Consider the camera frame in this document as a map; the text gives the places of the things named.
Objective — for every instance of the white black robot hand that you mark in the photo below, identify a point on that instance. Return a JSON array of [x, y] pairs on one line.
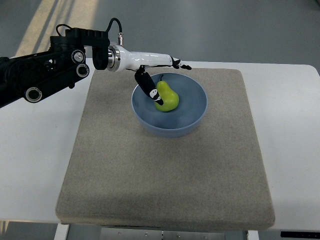
[[120, 59]]

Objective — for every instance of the green pear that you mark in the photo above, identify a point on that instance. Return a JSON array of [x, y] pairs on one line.
[[170, 97]]

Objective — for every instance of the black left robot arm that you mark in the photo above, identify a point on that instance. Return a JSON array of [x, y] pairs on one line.
[[38, 76]]

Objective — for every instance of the blue bowl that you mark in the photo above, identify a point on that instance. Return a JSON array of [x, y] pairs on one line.
[[186, 117]]

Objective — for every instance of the beige felt mat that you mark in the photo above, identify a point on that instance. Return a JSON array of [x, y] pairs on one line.
[[212, 179]]

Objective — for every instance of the metal bracket under table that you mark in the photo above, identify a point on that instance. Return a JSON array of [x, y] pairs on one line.
[[143, 234]]

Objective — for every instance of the white table frame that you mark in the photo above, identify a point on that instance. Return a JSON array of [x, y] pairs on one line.
[[68, 232]]

